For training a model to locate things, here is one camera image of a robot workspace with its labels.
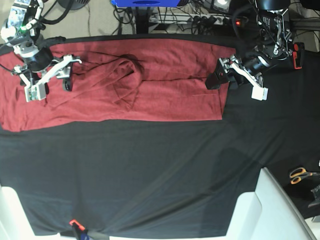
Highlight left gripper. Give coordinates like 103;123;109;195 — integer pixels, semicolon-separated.
205;51;272;101

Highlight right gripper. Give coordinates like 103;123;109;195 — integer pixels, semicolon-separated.
13;44;82;103

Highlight red long-sleeve shirt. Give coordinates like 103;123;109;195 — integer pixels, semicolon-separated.
0;39;235;132

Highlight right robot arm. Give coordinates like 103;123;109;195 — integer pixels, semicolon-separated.
0;0;82;102

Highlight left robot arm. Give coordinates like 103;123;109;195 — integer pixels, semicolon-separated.
205;0;294;101

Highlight black round base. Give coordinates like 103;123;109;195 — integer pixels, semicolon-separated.
57;0;90;10

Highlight white power strip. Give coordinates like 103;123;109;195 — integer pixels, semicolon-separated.
149;12;232;26

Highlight orange black clamp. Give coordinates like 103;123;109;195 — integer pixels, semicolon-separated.
292;42;305;70

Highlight blue box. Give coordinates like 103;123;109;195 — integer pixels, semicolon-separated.
110;0;180;8

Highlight black table cloth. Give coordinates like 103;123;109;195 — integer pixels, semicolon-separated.
0;34;320;237

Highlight white bin right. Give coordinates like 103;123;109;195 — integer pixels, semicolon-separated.
226;167;320;240

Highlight white bin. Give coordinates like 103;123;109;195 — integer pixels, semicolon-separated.
226;167;320;240
0;186;61;240

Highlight orange blue clamp bottom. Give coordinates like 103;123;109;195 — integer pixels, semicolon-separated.
69;219;91;240

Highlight black metal tool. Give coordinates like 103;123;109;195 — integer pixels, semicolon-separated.
308;185;320;223

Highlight white bin left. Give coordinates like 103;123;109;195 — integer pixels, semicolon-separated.
0;186;61;240

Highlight yellow-handled scissors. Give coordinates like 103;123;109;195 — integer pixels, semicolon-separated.
289;167;320;185

